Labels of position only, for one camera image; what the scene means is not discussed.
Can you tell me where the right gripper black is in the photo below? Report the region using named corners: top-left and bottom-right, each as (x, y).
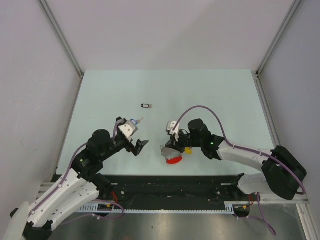
top-left (165, 129), bottom-right (203, 154)

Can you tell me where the metal keyring holder red handle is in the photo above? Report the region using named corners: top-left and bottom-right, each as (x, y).
top-left (160, 146), bottom-right (183, 165)

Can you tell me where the blue tag key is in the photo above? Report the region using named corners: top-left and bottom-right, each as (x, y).
top-left (130, 117), bottom-right (144, 125)

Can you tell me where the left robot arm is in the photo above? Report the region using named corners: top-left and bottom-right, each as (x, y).
top-left (4, 129), bottom-right (148, 240)

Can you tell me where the yellow key tag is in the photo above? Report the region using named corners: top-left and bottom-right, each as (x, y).
top-left (184, 147), bottom-right (193, 155)

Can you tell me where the black key tag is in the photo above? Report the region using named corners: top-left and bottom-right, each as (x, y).
top-left (140, 103), bottom-right (153, 109)

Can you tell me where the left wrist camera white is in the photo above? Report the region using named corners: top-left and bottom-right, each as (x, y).
top-left (118, 120), bottom-right (138, 142)

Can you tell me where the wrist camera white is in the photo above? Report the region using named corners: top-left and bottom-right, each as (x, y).
top-left (118, 120), bottom-right (138, 142)
top-left (166, 121), bottom-right (180, 141)

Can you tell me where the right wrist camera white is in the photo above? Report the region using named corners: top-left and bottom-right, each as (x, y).
top-left (166, 121), bottom-right (180, 141)

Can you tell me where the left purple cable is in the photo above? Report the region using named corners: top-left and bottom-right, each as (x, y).
top-left (29, 119), bottom-right (126, 226)

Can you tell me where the purple cable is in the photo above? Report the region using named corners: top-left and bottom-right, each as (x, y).
top-left (29, 119), bottom-right (126, 226)
top-left (173, 105), bottom-right (307, 236)

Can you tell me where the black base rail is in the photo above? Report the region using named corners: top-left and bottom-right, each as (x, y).
top-left (91, 174), bottom-right (256, 211)

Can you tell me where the white cable duct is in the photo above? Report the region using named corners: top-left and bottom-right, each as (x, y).
top-left (77, 202), bottom-right (241, 215)

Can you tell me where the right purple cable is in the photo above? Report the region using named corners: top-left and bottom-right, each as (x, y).
top-left (173, 105), bottom-right (307, 236)

